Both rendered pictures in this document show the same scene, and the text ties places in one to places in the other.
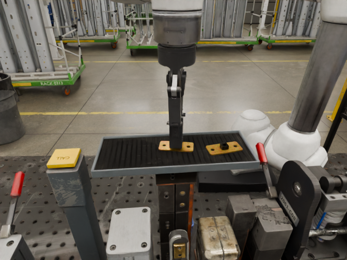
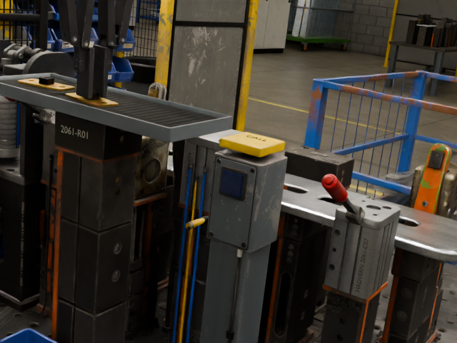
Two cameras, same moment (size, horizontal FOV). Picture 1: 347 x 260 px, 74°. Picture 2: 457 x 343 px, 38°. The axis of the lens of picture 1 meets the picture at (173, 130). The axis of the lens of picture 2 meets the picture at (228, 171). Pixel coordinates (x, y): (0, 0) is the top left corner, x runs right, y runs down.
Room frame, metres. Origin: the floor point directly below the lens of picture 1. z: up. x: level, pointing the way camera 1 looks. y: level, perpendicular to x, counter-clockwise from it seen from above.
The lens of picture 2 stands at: (1.08, 0.72, 1.34)
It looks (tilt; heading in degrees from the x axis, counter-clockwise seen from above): 16 degrees down; 218
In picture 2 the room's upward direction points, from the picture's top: 6 degrees clockwise
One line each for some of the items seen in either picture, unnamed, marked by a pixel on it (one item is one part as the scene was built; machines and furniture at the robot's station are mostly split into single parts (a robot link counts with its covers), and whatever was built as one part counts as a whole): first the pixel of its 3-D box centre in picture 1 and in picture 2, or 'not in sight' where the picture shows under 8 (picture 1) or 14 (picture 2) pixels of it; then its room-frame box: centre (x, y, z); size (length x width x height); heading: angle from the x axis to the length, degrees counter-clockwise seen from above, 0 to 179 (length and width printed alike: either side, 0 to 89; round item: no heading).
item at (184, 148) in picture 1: (176, 144); (91, 96); (0.47, -0.01, 1.17); 0.08 x 0.04 x 0.01; 84
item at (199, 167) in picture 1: (174, 150); (100, 102); (0.46, 0.00, 1.16); 0.37 x 0.14 x 0.02; 95
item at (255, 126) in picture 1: (250, 133); not in sight; (0.91, -0.35, 0.92); 0.18 x 0.16 x 0.22; 46
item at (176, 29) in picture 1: (176, 28); not in sight; (0.47, -0.01, 1.43); 0.09 x 0.09 x 0.06
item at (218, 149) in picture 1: (224, 146); (46, 82); (0.46, -0.12, 1.17); 0.08 x 0.04 x 0.01; 104
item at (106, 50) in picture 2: (175, 135); (100, 71); (0.46, -0.01, 1.20); 0.03 x 0.01 x 0.07; 84
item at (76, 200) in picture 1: (84, 222); (232, 314); (0.43, 0.26, 0.92); 0.08 x 0.08 x 0.44; 5
